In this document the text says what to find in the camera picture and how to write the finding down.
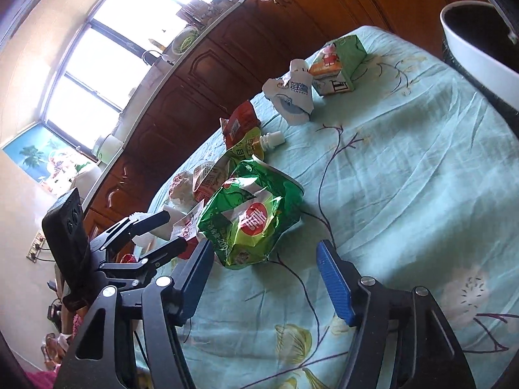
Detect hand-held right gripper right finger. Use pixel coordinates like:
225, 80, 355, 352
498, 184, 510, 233
315, 240, 477, 389

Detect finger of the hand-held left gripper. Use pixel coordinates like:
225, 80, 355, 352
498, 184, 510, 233
99, 237, 188, 280
90, 210, 171, 260

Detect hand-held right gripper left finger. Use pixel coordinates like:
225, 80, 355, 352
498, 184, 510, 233
54, 239, 215, 389

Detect red and white packet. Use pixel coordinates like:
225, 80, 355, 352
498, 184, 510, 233
170, 203, 203, 260

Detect white tissue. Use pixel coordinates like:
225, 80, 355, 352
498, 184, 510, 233
168, 170, 195, 207

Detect clear printed plastic wrapper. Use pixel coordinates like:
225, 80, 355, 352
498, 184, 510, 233
192, 161, 232, 205

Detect green snack bag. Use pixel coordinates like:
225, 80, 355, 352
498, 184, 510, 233
197, 158, 305, 270

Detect yellow-green pouch with white cap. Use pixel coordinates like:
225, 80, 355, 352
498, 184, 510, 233
225, 126, 286, 163

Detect red snack packet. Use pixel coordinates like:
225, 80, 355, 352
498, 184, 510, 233
220, 102, 260, 150

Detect white printed wrapper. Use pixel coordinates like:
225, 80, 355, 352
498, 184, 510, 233
263, 59, 315, 125

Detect green and orange carton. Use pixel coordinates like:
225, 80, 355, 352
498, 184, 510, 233
309, 34, 368, 97

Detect white round trash bin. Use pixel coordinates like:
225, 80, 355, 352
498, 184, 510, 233
440, 1, 519, 114

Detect white jar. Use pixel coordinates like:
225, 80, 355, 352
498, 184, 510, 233
92, 132, 124, 163

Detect light stone countertop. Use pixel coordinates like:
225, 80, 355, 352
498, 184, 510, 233
81, 0, 276, 211

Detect brown wooden base cabinets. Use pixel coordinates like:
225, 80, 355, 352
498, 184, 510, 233
83, 0, 487, 260

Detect white bowl of greens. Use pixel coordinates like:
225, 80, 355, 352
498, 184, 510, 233
172, 25, 201, 55

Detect kitchen window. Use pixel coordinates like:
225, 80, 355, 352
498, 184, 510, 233
41, 0, 244, 147

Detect wall power socket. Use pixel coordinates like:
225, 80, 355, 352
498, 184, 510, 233
26, 231, 47, 262

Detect beach wall poster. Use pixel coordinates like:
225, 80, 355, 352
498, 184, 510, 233
2, 124, 88, 189

